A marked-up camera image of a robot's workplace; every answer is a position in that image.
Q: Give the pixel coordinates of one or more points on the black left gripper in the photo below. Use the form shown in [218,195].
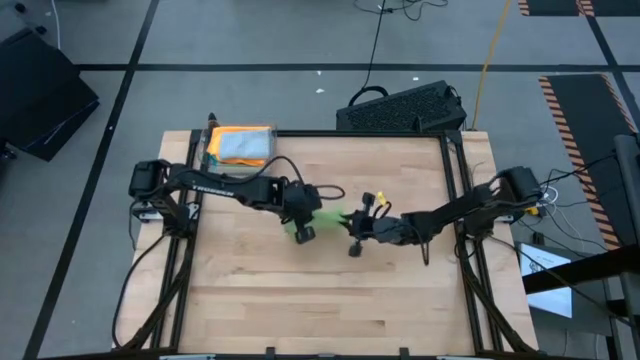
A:
[300,200]

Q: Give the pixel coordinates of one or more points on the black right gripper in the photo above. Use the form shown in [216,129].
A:
[380,230]

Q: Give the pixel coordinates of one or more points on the bright green microfiber towel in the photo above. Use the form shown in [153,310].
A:
[330,220]

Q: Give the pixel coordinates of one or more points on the grey waffle microfiber towel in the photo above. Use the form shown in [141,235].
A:
[245,145]

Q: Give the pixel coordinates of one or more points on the orange microfiber towel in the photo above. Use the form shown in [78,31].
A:
[215,145]

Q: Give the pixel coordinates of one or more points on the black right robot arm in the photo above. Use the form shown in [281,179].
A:
[475,205]

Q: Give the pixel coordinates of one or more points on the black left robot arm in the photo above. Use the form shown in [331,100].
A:
[200,185]

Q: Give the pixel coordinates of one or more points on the yellow tape tag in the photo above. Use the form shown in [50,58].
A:
[382,198]

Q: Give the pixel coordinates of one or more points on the clear plastic tray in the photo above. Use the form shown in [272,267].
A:
[202,150]

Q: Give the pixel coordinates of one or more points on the yellow plug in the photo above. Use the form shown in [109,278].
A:
[532,210]

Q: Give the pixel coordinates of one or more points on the white printed sheet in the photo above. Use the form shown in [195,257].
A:
[550,300]

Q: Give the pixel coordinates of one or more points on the black stand beam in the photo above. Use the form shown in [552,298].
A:
[590,267]

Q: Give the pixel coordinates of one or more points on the black hazard-striped floor mat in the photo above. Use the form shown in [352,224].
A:
[615,6]
[550,6]
[585,110]

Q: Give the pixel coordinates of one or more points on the large black floor case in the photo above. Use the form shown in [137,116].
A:
[40,95]

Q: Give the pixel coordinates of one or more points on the black aluminium table frame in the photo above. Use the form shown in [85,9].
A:
[325,133]

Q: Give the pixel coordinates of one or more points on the small black camera mount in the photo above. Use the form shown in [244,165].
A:
[270,351]
[404,351]

